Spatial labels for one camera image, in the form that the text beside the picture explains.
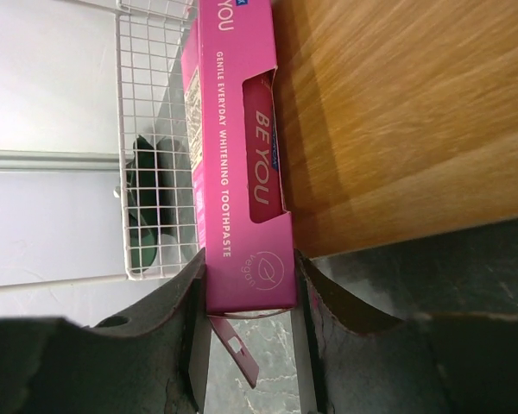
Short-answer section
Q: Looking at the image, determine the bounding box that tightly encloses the white wire wooden shelf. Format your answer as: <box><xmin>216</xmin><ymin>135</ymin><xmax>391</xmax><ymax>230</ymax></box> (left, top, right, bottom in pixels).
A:
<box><xmin>0</xmin><ymin>0</ymin><xmax>518</xmax><ymax>290</ymax></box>

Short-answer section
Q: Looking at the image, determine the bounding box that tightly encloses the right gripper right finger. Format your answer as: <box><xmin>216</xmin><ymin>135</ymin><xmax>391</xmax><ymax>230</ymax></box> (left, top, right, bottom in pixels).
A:
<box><xmin>291</xmin><ymin>254</ymin><xmax>518</xmax><ymax>413</ymax></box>

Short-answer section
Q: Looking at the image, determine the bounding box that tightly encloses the pink box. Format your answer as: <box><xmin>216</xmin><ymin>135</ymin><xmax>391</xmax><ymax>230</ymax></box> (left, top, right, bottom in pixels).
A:
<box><xmin>181</xmin><ymin>19</ymin><xmax>205</xmax><ymax>248</ymax></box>
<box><xmin>195</xmin><ymin>1</ymin><xmax>297</xmax><ymax>386</ymax></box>

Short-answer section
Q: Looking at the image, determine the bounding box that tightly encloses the black green cap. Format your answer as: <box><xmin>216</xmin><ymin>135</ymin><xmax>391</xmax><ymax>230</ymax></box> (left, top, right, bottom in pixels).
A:
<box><xmin>125</xmin><ymin>135</ymin><xmax>180</xmax><ymax>273</ymax></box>

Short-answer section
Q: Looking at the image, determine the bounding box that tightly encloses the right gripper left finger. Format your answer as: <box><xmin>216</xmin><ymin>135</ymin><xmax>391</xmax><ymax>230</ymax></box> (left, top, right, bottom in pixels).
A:
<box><xmin>0</xmin><ymin>253</ymin><xmax>211</xmax><ymax>413</ymax></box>

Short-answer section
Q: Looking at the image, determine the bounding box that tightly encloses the left aluminium frame post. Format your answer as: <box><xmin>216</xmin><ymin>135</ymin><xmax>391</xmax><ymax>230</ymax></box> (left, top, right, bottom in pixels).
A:
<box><xmin>0</xmin><ymin>150</ymin><xmax>119</xmax><ymax>172</ymax></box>

